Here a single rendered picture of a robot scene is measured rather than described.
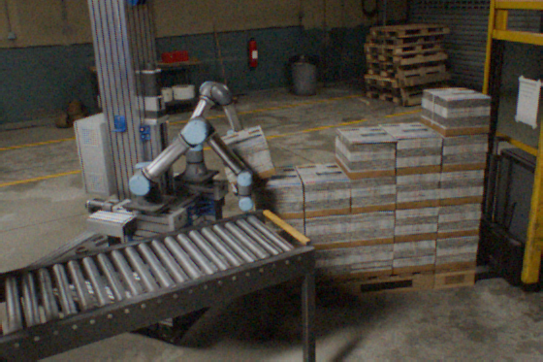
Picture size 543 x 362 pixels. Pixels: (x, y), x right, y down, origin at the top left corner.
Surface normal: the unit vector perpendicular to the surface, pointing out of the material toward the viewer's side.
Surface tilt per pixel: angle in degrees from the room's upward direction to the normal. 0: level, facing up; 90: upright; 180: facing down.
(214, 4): 90
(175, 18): 90
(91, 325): 90
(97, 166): 90
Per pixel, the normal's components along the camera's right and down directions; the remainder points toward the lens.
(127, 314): 0.48, 0.26
